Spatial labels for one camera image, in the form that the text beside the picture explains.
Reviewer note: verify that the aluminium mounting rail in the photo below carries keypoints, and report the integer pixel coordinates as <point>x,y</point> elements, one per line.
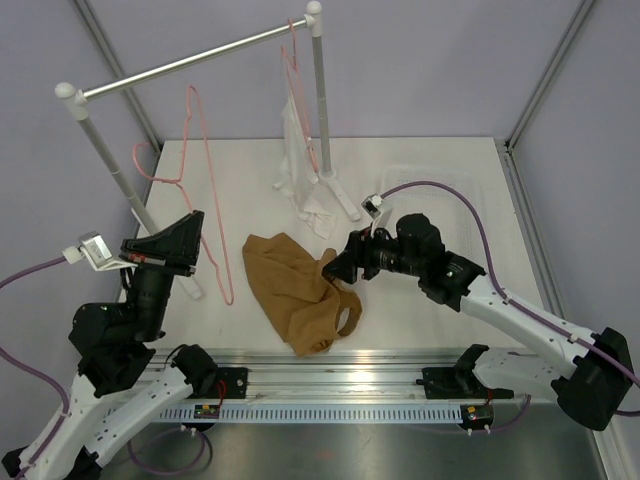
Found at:
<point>336,377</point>

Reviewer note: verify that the white tank top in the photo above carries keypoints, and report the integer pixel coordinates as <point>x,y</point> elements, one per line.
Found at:
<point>297,179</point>

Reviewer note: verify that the silver white clothes rack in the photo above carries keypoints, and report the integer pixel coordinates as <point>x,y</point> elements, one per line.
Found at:
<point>76,102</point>

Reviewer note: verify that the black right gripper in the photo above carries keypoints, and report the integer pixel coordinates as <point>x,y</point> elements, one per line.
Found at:
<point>364,243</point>

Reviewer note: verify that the brown tank top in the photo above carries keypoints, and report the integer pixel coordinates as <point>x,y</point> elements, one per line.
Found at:
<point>308,312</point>

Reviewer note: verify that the white slotted cable duct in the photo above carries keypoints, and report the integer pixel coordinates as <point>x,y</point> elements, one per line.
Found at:
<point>238,413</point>

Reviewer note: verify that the clear plastic basket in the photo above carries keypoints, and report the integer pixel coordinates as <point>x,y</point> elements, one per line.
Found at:
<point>446,211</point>

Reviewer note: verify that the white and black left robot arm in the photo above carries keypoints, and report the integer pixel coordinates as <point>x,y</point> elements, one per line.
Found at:
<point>97,415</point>

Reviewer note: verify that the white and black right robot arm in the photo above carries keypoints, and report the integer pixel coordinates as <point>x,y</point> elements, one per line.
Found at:
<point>587,374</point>

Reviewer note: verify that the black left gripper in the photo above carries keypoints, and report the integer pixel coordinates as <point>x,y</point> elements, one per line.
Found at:
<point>181,238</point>

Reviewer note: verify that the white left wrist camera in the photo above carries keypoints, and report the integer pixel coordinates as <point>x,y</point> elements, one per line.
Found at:
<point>92,248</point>

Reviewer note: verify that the pink wire hanger with white top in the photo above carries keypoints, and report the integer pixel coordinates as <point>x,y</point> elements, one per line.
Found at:
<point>296,89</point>

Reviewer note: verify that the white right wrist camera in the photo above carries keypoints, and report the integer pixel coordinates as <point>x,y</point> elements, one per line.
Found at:
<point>379,212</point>

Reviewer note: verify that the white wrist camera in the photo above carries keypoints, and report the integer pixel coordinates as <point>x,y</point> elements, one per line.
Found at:
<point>379,212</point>
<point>92,248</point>

